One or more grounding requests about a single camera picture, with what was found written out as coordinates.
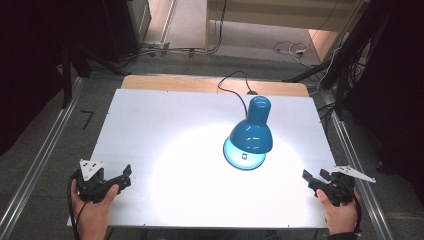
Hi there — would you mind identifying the person's right hand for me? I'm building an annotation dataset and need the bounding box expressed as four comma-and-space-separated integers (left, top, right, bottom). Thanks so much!
315, 188, 362, 236

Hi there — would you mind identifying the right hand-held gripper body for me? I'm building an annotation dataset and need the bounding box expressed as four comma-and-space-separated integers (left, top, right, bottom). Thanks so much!
314, 165, 377, 208

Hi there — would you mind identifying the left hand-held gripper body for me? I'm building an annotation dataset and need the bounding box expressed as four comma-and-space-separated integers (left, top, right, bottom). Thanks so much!
75, 159, 119, 204

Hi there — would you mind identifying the white floor cable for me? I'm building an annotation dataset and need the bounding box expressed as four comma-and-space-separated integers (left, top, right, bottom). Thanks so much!
272, 40, 313, 62

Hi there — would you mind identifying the blue desk lamp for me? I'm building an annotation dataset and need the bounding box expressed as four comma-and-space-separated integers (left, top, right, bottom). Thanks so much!
222, 95, 274, 171

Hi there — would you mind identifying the black metal stand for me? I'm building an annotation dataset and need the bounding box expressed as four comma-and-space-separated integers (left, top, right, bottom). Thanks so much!
60, 44, 74, 109

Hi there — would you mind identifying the person's left hand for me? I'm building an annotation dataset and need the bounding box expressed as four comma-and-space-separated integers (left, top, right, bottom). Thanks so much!
70, 184, 120, 240

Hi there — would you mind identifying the black lamp cable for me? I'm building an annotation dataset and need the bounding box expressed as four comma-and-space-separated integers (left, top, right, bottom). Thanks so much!
217, 70, 258, 117

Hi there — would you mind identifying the black cabinet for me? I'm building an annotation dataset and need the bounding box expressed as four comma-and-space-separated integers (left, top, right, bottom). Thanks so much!
102, 0, 153, 63

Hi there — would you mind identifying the grey power strip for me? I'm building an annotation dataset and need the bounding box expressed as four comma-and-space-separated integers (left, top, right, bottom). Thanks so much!
142, 41, 172, 52

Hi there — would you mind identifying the black tripod stand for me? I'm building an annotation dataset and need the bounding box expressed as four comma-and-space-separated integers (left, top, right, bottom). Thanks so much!
282, 0, 393, 118

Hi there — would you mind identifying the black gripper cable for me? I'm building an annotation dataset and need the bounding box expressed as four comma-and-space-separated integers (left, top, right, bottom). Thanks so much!
67, 172, 88, 240
351, 190, 364, 235

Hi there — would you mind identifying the aluminium floor rail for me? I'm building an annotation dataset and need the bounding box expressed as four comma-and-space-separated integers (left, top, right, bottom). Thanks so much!
328, 109, 396, 240
0, 77, 85, 240

